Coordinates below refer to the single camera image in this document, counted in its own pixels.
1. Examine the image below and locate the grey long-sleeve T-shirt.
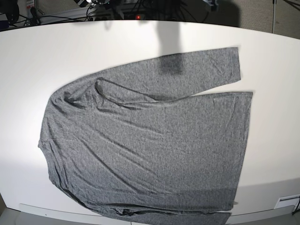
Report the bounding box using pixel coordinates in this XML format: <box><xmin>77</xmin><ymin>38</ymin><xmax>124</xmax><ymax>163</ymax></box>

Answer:
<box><xmin>38</xmin><ymin>47</ymin><xmax>253</xmax><ymax>225</ymax></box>

